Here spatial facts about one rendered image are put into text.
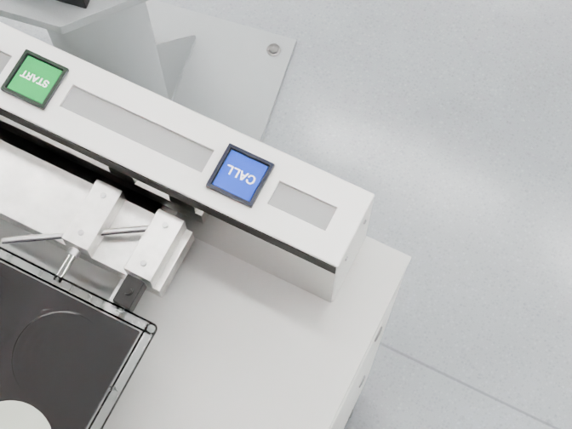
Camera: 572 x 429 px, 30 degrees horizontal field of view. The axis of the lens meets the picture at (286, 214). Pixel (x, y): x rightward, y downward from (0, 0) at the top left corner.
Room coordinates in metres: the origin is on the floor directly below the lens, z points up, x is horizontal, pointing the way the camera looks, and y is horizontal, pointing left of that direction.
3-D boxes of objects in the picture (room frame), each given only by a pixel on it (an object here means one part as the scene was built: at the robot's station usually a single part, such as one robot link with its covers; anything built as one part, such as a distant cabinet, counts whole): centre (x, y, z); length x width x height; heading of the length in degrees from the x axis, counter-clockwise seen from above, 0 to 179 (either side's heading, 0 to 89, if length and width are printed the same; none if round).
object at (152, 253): (0.38, 0.15, 0.89); 0.08 x 0.03 x 0.03; 153
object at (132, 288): (0.32, 0.17, 0.90); 0.04 x 0.02 x 0.03; 153
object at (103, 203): (0.41, 0.22, 0.89); 0.08 x 0.03 x 0.03; 153
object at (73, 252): (0.36, 0.25, 0.89); 0.05 x 0.01 x 0.01; 153
